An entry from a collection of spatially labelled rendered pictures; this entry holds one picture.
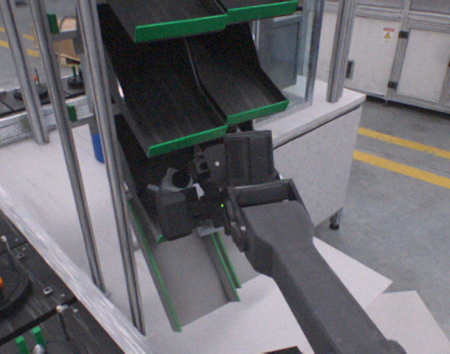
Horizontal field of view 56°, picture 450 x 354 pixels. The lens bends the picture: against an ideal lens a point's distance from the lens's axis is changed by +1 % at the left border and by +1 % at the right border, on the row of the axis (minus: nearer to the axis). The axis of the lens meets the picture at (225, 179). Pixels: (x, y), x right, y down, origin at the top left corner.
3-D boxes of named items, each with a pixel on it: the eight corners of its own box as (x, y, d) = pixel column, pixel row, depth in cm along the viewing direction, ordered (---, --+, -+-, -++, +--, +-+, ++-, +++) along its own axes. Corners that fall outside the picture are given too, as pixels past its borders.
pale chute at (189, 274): (231, 301, 84) (240, 300, 81) (172, 332, 78) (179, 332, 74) (178, 173, 88) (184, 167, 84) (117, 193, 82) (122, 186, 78)
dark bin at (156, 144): (224, 136, 66) (236, 102, 61) (147, 159, 60) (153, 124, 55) (147, 27, 78) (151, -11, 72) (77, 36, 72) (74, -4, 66)
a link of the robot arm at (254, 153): (313, 245, 44) (307, 131, 42) (238, 258, 42) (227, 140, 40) (277, 220, 55) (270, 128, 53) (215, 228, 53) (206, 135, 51)
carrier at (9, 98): (71, 99, 186) (65, 71, 179) (15, 114, 172) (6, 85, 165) (46, 85, 201) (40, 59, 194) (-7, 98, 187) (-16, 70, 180)
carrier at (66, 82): (119, 86, 200) (116, 60, 194) (71, 99, 186) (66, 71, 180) (94, 74, 215) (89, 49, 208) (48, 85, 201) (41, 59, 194)
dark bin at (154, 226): (224, 217, 75) (234, 195, 69) (157, 245, 69) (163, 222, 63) (156, 108, 87) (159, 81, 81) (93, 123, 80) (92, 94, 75)
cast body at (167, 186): (195, 196, 76) (203, 172, 70) (189, 216, 73) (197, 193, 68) (150, 182, 75) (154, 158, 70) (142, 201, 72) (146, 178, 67)
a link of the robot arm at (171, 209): (307, 214, 58) (302, 171, 57) (180, 256, 51) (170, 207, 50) (277, 204, 65) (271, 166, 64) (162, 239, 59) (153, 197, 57)
